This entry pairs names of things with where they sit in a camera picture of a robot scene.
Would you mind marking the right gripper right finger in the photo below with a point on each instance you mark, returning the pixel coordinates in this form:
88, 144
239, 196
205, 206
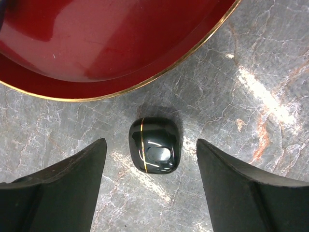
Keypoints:
244, 198

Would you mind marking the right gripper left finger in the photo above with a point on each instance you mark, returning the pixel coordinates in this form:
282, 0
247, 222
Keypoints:
59, 198

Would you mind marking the red round tray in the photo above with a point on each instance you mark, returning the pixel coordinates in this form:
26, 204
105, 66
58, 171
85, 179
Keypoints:
87, 50

